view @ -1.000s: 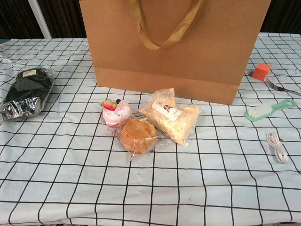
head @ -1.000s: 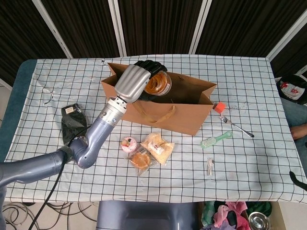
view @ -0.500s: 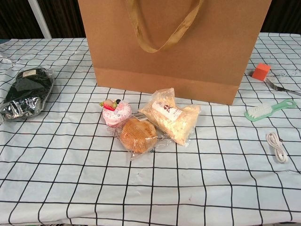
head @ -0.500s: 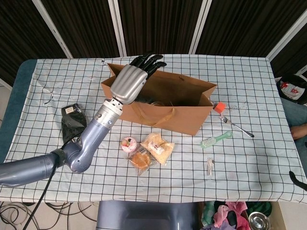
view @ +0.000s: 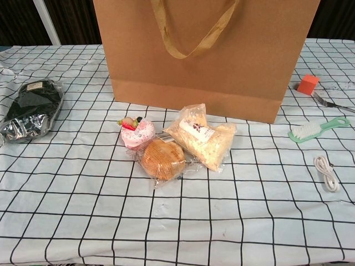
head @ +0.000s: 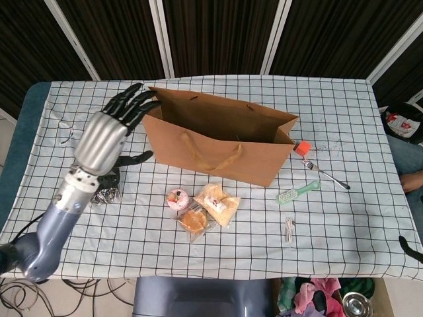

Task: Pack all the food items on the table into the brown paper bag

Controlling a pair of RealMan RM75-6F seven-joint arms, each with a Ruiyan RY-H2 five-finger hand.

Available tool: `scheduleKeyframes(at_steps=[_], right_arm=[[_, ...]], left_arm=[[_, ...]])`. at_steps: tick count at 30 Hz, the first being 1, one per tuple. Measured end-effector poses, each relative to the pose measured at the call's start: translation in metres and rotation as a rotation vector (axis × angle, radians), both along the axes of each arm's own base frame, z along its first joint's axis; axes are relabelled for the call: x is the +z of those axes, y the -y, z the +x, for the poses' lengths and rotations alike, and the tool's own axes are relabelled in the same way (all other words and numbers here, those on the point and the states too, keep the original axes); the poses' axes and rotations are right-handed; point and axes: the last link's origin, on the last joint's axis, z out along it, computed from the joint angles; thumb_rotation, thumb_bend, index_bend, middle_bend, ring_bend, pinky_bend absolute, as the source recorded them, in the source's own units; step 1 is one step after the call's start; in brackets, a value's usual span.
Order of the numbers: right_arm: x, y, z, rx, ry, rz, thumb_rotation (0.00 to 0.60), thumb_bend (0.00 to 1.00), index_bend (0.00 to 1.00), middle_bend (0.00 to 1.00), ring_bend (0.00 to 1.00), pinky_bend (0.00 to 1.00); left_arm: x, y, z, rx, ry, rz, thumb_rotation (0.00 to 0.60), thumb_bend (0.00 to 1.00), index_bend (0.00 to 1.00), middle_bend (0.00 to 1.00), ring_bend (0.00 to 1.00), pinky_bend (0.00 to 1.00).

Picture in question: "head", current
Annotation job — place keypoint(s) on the beige snack packet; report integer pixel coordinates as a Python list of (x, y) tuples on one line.
[(228, 211)]

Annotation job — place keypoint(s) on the person's hand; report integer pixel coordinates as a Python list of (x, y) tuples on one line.
[(413, 183)]

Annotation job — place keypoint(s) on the pink cupcake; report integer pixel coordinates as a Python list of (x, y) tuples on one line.
[(178, 199)]

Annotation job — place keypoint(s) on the orange cube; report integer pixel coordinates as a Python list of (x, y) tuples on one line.
[(303, 148)]

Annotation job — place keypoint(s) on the metal bowl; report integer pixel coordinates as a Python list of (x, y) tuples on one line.
[(356, 303)]

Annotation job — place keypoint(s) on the green cloth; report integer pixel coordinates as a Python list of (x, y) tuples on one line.
[(285, 294)]

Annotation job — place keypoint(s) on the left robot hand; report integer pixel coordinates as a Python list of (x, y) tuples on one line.
[(99, 142)]

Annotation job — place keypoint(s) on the brown paper bag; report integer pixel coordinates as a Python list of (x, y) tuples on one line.
[(231, 158)]

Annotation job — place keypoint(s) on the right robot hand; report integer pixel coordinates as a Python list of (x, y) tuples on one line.
[(413, 249)]

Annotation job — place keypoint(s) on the black packaged item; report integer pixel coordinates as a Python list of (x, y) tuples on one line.
[(109, 195)]

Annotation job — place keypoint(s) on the green brush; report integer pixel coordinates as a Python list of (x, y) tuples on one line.
[(291, 196)]

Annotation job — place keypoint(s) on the blue table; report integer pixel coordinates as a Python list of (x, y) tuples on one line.
[(20, 132)]

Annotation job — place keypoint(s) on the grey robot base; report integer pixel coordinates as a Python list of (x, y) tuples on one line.
[(198, 297)]

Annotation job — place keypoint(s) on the cardboard box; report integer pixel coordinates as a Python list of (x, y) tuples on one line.
[(385, 297)]

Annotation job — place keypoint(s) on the red white plastic bag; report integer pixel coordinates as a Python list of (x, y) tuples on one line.
[(401, 125)]

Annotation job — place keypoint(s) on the round bun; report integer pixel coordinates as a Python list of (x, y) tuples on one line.
[(195, 222)]

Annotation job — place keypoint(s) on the dark folding partition screen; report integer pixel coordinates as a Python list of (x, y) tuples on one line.
[(215, 33)]

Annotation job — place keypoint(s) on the pink cloth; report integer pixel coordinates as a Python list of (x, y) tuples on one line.
[(327, 287)]

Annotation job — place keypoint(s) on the metal fork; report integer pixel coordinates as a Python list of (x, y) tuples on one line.
[(330, 177)]

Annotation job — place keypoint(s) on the person's jeans leg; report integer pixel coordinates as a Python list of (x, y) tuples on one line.
[(403, 155)]

